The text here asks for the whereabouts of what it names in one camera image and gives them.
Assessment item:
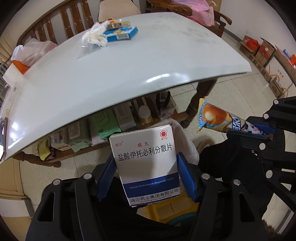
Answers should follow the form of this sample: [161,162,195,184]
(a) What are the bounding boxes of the white blue medicine box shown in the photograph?
[109,125,181,207]

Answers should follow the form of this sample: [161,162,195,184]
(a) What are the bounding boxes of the ice cream cone wrapper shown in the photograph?
[197,98,267,136]

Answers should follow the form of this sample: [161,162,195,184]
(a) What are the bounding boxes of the white tissue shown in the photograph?
[81,21,109,47]

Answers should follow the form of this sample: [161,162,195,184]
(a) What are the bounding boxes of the blue cartoon medicine box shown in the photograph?
[104,26,138,42]

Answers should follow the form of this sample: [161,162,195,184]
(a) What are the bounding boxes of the playing card box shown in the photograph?
[106,18,130,30]

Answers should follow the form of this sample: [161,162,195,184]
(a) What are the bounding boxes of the clear plastic wrapper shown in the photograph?
[77,44,95,60]

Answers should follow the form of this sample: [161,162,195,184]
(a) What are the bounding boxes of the grey green wipes pack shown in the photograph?
[68,120,91,153]

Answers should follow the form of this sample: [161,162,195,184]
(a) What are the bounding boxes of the green wet wipes pack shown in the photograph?
[89,108,121,142]

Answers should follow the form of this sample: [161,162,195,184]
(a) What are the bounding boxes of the white tissue box on shelf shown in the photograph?
[114,102,137,131]

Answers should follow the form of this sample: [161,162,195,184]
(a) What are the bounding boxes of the clear plastic organizer box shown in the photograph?
[152,90,176,120]

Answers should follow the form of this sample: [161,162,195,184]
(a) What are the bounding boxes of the white pill bottle yellow label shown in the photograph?
[138,105,153,124]

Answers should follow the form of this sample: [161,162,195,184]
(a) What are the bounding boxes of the wooden table leg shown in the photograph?
[180,77,218,128]

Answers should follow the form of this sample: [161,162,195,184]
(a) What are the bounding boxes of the cardboard boxes on floor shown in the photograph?
[240,36,295,98]

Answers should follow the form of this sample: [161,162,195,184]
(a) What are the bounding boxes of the smartphone in red case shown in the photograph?
[1,117,8,162]

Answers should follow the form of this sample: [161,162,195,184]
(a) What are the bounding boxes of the long white box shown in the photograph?
[3,63,27,93]

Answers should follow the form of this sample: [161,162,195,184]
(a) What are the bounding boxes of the orange bag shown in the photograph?
[12,60,30,75]

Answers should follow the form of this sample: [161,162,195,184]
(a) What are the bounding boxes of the wooden armchair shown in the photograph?
[145,1,232,37]

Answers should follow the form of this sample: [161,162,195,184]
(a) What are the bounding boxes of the translucent white plastic bag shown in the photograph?
[11,38,58,67]

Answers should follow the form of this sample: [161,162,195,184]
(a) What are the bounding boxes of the pink plastic bag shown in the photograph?
[175,0,216,27]

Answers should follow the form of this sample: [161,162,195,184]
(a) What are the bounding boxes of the long wooden bench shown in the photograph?
[17,0,94,45]

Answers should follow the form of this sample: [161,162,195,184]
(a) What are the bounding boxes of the beige cushion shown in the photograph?
[98,0,141,22]

